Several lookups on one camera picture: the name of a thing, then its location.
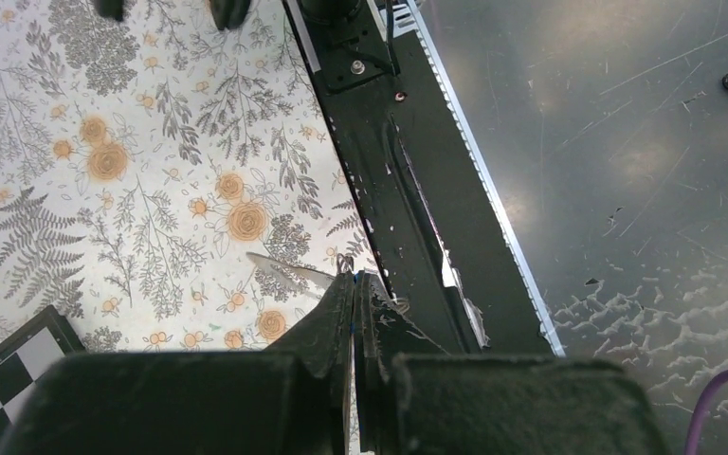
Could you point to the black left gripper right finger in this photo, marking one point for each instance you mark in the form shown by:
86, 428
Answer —
415, 398

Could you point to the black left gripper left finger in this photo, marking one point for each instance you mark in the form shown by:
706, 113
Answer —
289, 398

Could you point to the floral table mat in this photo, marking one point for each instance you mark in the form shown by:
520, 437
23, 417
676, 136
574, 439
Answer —
142, 162

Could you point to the black grey chessboard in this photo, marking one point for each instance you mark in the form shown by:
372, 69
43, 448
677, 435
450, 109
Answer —
27, 354

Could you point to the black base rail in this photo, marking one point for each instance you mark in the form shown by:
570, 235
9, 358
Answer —
440, 235

